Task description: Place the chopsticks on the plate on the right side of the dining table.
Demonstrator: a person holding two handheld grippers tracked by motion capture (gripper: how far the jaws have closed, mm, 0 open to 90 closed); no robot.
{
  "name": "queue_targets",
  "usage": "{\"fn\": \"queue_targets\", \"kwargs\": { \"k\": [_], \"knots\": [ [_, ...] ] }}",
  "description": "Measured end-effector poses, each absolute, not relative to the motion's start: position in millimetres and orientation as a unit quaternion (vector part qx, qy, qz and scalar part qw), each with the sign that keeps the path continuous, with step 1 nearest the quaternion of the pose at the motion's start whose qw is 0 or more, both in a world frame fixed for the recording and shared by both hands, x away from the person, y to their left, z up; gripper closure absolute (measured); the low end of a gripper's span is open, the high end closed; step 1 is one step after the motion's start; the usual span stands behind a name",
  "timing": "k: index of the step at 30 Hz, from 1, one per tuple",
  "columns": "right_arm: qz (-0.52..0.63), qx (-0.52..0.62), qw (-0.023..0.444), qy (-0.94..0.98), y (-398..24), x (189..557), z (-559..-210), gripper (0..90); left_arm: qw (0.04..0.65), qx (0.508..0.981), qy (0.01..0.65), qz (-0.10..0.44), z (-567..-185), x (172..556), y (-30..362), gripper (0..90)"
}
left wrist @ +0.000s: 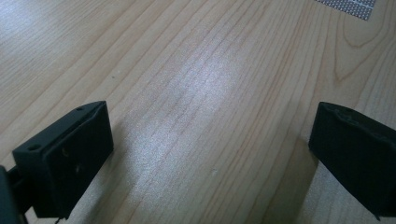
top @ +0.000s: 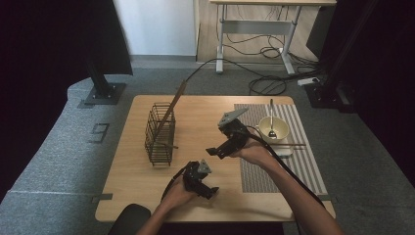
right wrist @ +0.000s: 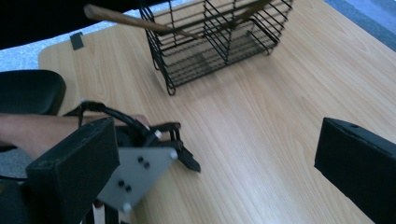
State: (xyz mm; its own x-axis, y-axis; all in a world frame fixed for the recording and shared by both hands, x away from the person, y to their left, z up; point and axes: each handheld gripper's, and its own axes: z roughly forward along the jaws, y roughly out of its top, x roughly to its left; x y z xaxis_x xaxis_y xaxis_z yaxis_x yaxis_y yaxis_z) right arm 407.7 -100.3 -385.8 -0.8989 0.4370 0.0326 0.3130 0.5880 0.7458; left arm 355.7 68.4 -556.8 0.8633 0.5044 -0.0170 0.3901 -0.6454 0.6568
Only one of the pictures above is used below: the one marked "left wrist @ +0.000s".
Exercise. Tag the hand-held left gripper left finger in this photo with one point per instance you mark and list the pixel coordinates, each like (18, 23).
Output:
(68, 161)

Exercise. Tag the grey striped placemat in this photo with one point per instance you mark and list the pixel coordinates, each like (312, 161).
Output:
(351, 6)

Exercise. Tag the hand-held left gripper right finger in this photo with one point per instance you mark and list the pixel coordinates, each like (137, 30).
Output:
(358, 155)

